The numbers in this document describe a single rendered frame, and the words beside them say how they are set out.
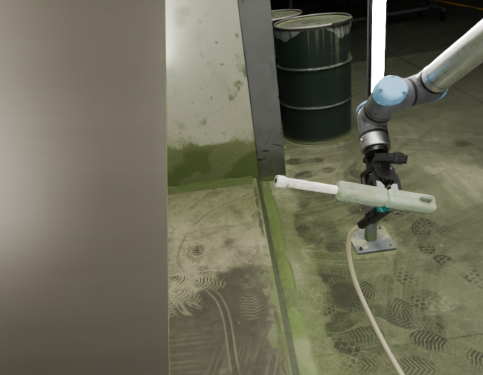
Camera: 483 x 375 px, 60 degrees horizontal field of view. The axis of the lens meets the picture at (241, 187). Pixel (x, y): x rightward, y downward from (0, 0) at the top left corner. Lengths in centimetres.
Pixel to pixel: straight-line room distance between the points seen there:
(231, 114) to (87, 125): 231
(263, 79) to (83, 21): 229
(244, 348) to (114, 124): 144
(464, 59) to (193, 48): 167
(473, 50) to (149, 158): 98
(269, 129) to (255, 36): 57
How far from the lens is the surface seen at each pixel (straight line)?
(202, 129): 272
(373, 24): 182
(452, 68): 130
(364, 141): 138
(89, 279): 49
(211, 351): 177
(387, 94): 131
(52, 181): 43
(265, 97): 266
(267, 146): 278
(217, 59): 259
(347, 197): 117
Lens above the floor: 137
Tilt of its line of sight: 29 degrees down
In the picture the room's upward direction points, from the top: 9 degrees counter-clockwise
